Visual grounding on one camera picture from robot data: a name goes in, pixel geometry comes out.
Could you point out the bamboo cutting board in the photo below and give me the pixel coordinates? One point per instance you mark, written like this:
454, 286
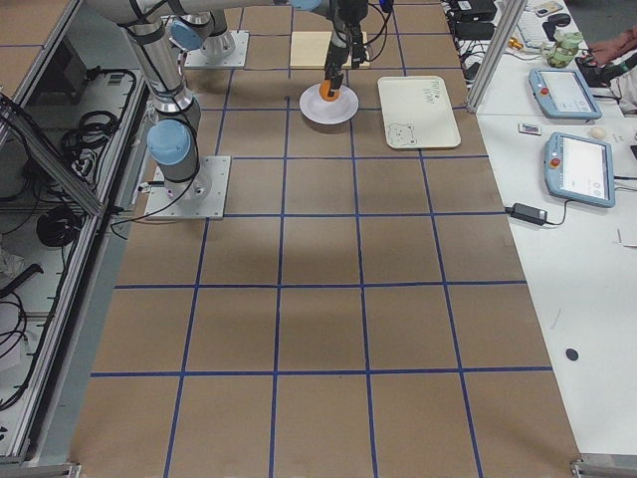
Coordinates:
308, 50

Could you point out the white keyboard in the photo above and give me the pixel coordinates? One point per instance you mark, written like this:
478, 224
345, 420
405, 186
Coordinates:
530, 30

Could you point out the orange fruit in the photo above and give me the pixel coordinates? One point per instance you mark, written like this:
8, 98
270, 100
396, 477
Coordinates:
320, 92

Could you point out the cream tray with bear print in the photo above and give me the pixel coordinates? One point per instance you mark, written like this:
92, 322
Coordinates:
417, 113

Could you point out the white round plate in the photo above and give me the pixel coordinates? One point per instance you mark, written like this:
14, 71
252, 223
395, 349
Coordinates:
316, 109

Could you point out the small beige ball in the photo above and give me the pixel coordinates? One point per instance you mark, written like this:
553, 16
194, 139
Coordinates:
598, 132

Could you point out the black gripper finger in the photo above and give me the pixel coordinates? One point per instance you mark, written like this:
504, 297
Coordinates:
328, 88
337, 81
356, 46

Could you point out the black round cap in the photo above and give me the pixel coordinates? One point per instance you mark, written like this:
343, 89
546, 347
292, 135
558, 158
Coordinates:
572, 354

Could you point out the blue teach pendant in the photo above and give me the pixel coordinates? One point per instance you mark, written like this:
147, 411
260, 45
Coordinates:
580, 169
563, 94

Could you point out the person hand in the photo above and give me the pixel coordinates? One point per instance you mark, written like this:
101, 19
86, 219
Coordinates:
609, 50

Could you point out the black power adapter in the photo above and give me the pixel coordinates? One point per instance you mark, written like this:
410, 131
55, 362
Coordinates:
526, 213

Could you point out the small printed card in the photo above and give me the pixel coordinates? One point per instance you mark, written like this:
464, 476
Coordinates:
531, 129

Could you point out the gold metal cylinder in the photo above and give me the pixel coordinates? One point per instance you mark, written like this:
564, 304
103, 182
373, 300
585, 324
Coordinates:
516, 44

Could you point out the blue teach pendant far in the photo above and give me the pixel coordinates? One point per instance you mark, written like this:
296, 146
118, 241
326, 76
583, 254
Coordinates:
563, 94

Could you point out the aluminium frame post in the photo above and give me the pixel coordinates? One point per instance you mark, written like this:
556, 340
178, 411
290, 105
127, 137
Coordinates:
508, 21

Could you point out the blue teach pendant near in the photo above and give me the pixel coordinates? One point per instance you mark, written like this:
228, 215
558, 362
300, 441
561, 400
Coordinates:
580, 169

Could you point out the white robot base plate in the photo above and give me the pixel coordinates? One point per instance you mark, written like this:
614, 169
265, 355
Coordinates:
224, 51
204, 197

